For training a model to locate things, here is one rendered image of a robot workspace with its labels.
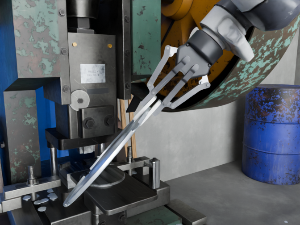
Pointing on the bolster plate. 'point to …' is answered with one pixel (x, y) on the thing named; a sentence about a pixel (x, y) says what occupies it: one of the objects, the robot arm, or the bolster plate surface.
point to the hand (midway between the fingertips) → (147, 110)
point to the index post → (154, 173)
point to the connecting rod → (81, 13)
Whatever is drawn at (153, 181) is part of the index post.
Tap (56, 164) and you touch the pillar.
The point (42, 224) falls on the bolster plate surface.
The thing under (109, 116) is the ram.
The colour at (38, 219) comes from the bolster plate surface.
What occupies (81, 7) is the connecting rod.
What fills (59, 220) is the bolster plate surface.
